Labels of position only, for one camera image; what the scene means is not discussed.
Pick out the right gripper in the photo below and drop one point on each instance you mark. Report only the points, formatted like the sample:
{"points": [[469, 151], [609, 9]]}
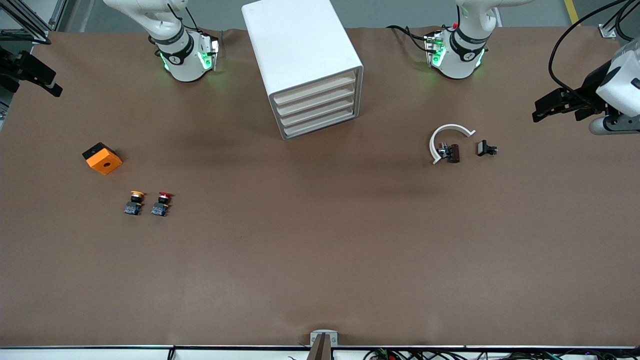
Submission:
{"points": [[15, 63]]}

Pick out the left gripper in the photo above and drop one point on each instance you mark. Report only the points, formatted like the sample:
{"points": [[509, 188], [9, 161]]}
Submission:
{"points": [[591, 83]]}

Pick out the cream cabinet drawer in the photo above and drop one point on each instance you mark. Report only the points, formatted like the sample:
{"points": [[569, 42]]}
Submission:
{"points": [[316, 99], [315, 88], [318, 111], [320, 123]]}

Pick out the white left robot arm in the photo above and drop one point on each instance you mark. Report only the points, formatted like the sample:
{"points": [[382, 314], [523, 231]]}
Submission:
{"points": [[462, 60]]}

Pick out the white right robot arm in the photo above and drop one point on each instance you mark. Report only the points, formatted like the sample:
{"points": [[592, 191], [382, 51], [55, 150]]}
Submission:
{"points": [[182, 67]]}

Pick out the yellow push button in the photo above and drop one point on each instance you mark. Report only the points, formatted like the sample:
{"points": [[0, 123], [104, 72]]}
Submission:
{"points": [[134, 204]]}

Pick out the red push button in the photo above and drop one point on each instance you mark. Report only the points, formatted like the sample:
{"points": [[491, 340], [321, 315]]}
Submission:
{"points": [[161, 205]]}

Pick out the white drawer cabinet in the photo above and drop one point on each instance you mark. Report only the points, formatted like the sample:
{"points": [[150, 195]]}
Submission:
{"points": [[295, 45]]}

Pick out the yellow floor tape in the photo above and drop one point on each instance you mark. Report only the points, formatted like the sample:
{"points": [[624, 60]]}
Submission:
{"points": [[571, 11]]}

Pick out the small black plastic part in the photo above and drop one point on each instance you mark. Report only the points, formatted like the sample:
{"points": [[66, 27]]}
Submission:
{"points": [[483, 148]]}

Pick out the orange box with hole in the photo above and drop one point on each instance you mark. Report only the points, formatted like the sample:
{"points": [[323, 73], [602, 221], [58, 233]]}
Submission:
{"points": [[105, 161]]}

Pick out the white curved plastic part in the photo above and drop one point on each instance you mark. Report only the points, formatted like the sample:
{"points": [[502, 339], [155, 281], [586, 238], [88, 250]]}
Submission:
{"points": [[433, 142]]}

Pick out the brown table mat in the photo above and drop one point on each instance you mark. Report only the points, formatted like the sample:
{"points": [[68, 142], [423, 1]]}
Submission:
{"points": [[320, 250]]}

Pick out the aluminium frame profile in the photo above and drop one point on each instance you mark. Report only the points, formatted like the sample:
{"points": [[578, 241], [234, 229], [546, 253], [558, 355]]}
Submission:
{"points": [[607, 31], [41, 37]]}

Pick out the white table edge rail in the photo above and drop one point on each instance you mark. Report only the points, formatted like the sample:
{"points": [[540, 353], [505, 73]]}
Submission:
{"points": [[100, 354]]}

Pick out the grey metal bracket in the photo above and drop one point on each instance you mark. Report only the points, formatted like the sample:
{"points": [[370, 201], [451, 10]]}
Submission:
{"points": [[324, 333]]}

